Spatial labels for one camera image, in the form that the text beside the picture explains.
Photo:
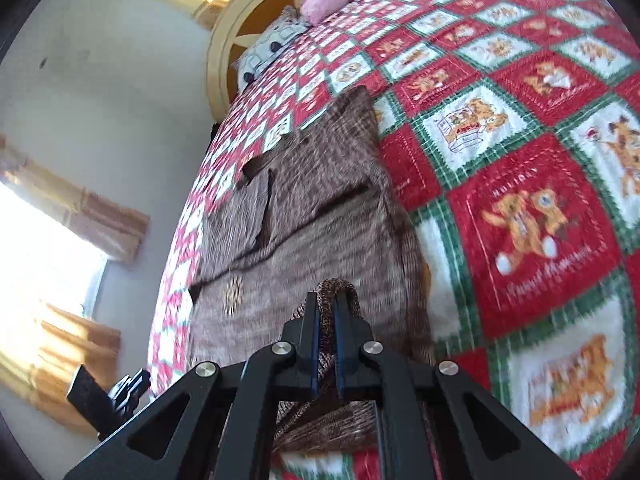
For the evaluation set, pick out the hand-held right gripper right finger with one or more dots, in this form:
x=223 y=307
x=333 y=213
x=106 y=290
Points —
x=340 y=350

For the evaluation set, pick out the brown knit sweater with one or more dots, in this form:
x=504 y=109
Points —
x=310 y=210

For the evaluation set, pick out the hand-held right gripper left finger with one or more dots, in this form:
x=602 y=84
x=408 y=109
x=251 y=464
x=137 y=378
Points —
x=316 y=350

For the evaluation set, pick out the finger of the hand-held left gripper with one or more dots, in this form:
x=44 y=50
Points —
x=131 y=390

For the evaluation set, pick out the white black patterned pillow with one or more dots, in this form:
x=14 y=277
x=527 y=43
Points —
x=265 y=50

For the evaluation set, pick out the red green printed blanket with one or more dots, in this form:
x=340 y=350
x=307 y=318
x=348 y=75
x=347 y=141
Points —
x=525 y=210

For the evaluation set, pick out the dark cloth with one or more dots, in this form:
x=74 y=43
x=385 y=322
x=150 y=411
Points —
x=213 y=135

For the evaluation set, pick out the cream wooden headboard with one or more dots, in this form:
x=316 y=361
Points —
x=220 y=60

